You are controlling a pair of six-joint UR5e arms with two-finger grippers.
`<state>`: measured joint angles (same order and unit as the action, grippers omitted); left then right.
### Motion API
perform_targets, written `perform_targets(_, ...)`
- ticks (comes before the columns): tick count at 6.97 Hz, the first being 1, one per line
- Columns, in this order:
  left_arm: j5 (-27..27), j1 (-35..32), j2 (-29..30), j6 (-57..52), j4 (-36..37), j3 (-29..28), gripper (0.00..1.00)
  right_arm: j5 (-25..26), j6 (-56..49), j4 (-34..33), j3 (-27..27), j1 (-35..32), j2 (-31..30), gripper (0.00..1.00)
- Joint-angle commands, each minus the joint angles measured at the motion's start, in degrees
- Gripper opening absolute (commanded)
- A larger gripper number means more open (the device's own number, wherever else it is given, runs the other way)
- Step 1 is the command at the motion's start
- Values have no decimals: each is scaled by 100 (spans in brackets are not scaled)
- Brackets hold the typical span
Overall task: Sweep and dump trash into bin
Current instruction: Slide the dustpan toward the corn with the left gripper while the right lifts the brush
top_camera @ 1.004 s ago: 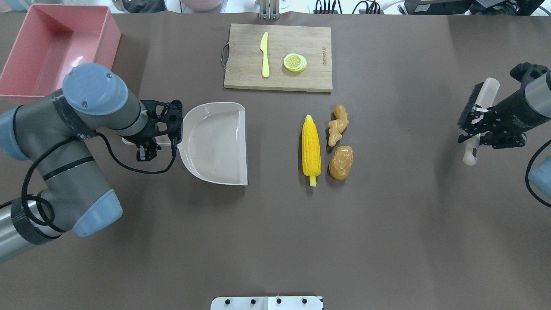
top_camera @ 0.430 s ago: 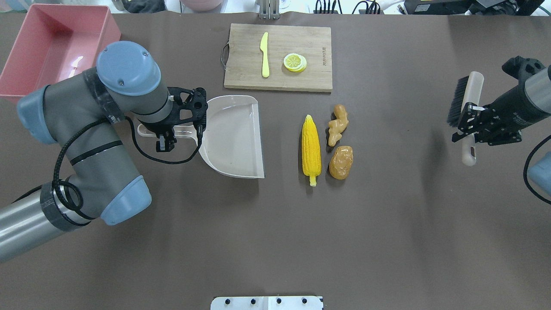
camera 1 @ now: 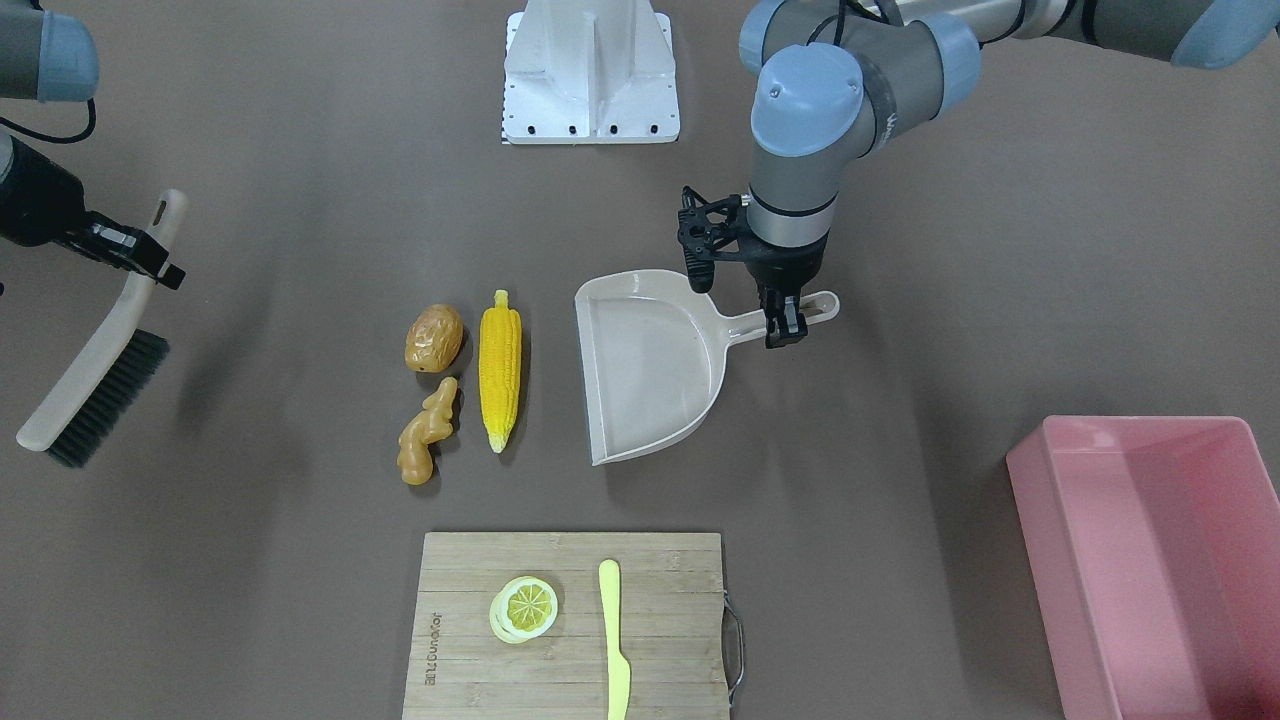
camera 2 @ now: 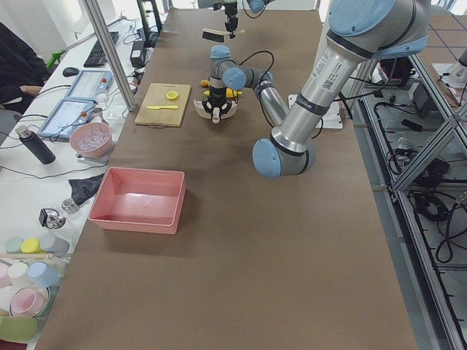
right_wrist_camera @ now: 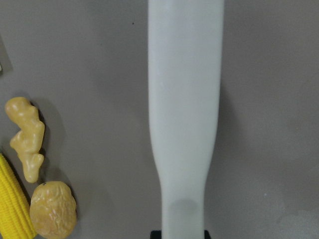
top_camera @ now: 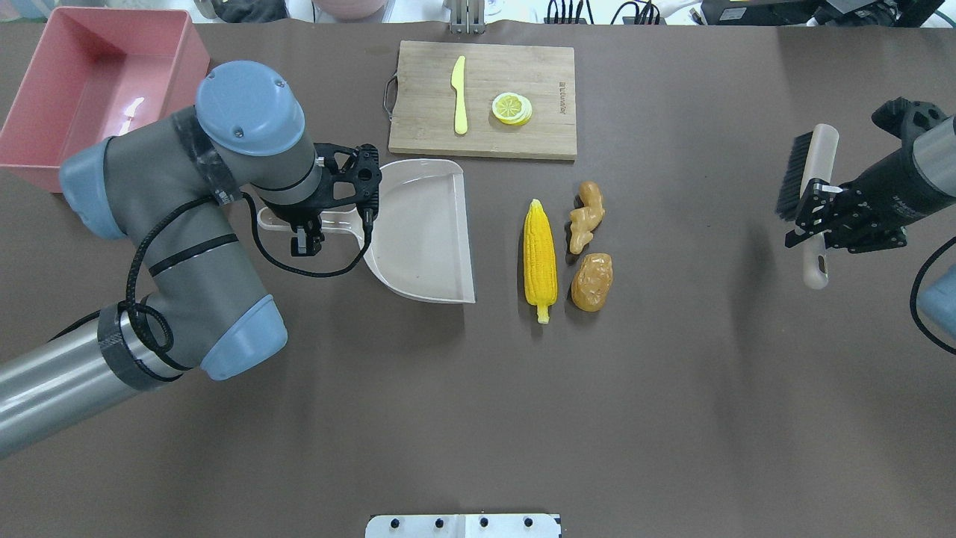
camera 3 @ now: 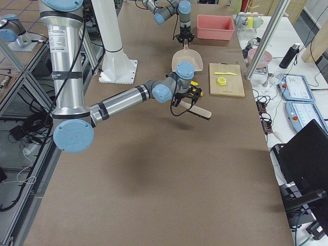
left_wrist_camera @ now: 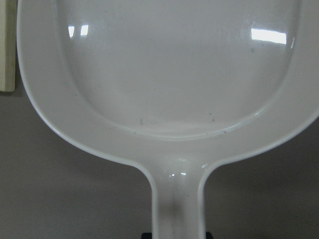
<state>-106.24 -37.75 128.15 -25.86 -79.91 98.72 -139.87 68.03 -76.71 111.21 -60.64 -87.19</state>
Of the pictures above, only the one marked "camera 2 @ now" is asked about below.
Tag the teach pendant tablet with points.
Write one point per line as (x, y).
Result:
(89, 83)
(67, 116)

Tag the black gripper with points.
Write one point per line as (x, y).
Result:
(217, 95)
(230, 16)

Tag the beige brush with black bristles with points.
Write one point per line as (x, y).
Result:
(219, 36)

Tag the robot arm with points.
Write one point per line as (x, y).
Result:
(256, 7)
(358, 31)

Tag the yellow cup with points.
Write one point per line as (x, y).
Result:
(31, 246)

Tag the pink bowl with ice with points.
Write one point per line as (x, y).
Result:
(92, 140)

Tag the black keyboard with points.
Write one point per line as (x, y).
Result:
(97, 57)

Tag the yellow lemon slice toy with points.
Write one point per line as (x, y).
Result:
(172, 95)

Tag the lower teach pendant tablet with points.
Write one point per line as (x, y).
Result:
(67, 116)

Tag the dark grey cloth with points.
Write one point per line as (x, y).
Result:
(84, 189)

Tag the pink plastic bin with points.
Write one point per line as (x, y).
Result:
(139, 200)

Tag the black computer mouse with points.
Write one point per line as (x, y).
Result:
(70, 71)

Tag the aluminium frame post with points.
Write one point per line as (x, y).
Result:
(100, 28)

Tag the bamboo cutting board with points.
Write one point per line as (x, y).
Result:
(156, 96)

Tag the pink cup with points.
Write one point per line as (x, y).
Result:
(28, 302)

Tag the light blue cup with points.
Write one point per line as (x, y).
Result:
(42, 274)

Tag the person in black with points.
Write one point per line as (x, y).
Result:
(23, 73)

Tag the yellow plastic knife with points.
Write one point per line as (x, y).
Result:
(166, 107)

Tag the black water bottle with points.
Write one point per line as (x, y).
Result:
(35, 145)

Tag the upper teach pendant tablet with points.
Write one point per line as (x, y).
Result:
(89, 83)

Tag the brown toy potato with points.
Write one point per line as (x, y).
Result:
(204, 83)

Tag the yellow toy corn cob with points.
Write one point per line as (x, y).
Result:
(229, 93)

